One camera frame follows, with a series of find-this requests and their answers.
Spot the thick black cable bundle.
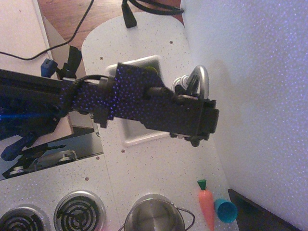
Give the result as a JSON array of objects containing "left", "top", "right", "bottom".
[{"left": 121, "top": 0, "right": 185, "bottom": 28}]

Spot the blue clamp upper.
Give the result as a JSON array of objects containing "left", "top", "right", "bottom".
[{"left": 40, "top": 59, "right": 58, "bottom": 78}]

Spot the silver toy faucet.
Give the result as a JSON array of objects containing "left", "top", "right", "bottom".
[{"left": 171, "top": 65, "right": 209, "bottom": 99}]

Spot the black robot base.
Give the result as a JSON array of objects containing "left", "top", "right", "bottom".
[{"left": 0, "top": 97, "right": 61, "bottom": 140}]

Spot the teal plastic cup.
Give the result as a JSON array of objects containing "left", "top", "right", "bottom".
[{"left": 214, "top": 198, "right": 238, "bottom": 223}]

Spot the right black stove burner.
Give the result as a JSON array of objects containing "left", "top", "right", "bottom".
[{"left": 53, "top": 190, "right": 106, "bottom": 231}]

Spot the left black stove burner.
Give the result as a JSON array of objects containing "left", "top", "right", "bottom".
[{"left": 0, "top": 205, "right": 51, "bottom": 231}]

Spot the black stove burner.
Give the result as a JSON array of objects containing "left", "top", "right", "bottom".
[
  {"left": 0, "top": 205, "right": 51, "bottom": 231},
  {"left": 53, "top": 190, "right": 106, "bottom": 231}
]

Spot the orange toy carrot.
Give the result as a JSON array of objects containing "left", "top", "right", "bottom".
[{"left": 197, "top": 179, "right": 215, "bottom": 231}]

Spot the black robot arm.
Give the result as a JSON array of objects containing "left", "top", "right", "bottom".
[{"left": 0, "top": 64, "right": 219, "bottom": 149}]

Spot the thin black cable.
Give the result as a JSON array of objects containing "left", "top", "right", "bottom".
[{"left": 0, "top": 0, "right": 95, "bottom": 61}]

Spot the stainless steel pot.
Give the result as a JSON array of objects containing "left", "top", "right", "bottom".
[{"left": 119, "top": 194, "right": 195, "bottom": 231}]

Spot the green plastic cup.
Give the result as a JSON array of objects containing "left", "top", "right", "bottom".
[{"left": 145, "top": 66, "right": 158, "bottom": 74}]

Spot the blue clamp lower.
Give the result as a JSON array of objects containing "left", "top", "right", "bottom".
[{"left": 0, "top": 133, "right": 38, "bottom": 161}]

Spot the blue clamp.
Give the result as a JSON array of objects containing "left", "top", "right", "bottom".
[
  {"left": 0, "top": 133, "right": 38, "bottom": 161},
  {"left": 40, "top": 59, "right": 58, "bottom": 78}
]

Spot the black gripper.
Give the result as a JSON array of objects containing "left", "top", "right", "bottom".
[{"left": 169, "top": 77, "right": 219, "bottom": 147}]

